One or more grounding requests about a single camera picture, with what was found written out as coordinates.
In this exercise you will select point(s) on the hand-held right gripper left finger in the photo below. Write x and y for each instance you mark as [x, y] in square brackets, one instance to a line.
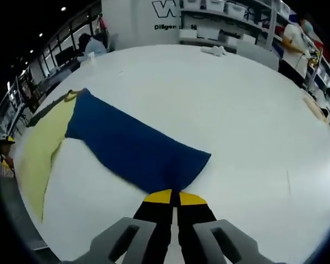
[132, 239]

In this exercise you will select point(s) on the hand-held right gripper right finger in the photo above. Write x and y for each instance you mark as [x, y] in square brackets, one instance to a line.
[209, 239]

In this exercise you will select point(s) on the yellow blue grey garment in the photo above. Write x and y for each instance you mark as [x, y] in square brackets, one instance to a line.
[126, 137]

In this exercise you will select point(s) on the black computer monitor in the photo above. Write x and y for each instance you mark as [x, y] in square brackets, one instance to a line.
[64, 55]

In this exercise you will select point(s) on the white cup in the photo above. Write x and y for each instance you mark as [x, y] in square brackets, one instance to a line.
[91, 57]

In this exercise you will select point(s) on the round ceiling spotlights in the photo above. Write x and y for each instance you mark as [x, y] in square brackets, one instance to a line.
[63, 8]

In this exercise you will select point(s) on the pink hanging bag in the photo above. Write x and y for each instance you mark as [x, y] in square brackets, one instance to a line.
[103, 23]

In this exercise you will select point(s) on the beige flat object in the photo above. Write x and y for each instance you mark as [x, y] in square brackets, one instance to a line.
[316, 108]

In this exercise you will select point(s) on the crumpled white cloth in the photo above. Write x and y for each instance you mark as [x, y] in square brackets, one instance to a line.
[214, 50]

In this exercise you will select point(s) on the grey metal storage shelf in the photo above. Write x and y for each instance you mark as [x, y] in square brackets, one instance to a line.
[217, 20]

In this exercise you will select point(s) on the rows of white storage bins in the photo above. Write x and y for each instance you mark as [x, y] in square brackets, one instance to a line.
[233, 8]

